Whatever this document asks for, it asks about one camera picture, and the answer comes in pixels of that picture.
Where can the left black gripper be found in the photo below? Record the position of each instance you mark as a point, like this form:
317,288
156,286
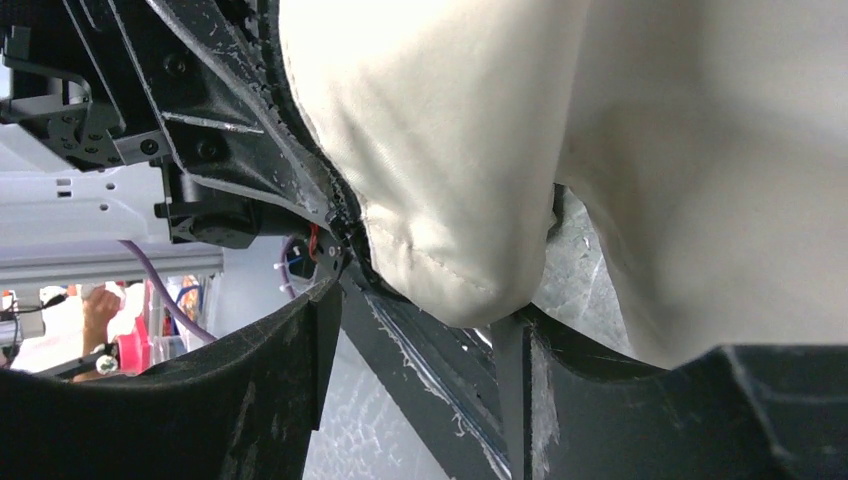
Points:
157,121

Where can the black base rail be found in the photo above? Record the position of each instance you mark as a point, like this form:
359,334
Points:
442,379

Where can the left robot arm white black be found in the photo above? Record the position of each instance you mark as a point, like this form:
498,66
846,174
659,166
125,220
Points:
160,122

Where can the person in background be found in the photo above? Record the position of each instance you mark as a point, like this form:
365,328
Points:
73,328

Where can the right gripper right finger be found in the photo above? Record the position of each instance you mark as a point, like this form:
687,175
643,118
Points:
574,409

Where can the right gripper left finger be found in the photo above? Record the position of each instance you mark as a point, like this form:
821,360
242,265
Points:
242,407

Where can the beige zip jacket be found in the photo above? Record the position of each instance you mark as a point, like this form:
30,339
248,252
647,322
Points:
706,139

